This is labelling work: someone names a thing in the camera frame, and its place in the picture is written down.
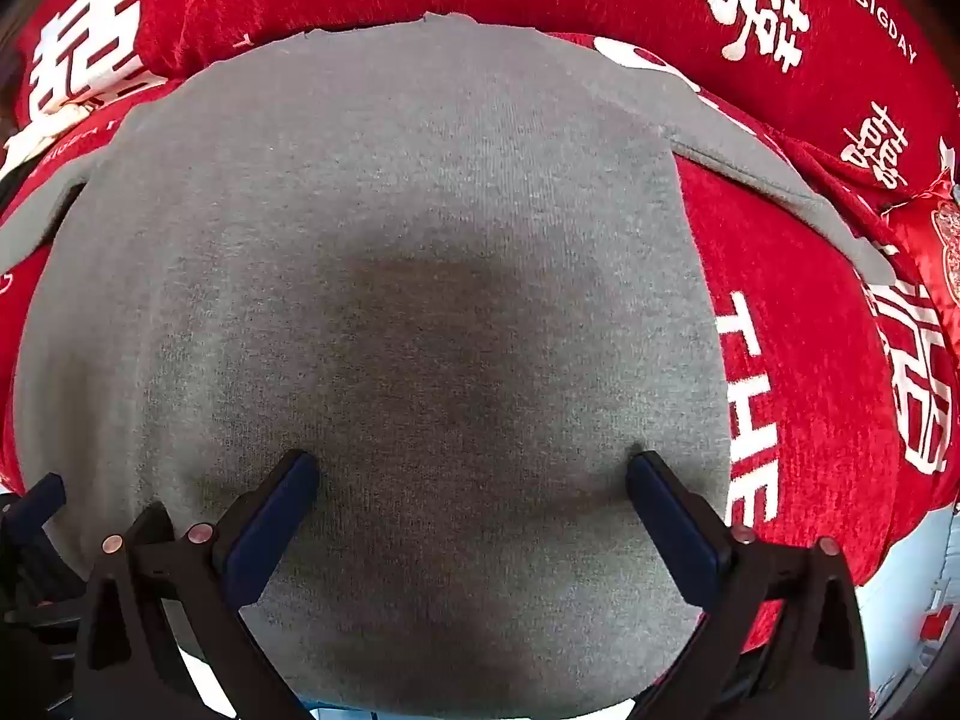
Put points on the red printed sofa cover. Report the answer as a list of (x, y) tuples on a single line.
[(810, 315)]

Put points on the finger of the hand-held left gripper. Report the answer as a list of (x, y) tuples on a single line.
[(41, 501)]

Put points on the red satin pillow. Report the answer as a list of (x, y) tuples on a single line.
[(946, 240)]

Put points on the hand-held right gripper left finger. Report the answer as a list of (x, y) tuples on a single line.
[(271, 521)]

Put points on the grey knit sweater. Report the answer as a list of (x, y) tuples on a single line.
[(412, 240)]

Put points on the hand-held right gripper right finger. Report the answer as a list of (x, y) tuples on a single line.
[(671, 529)]

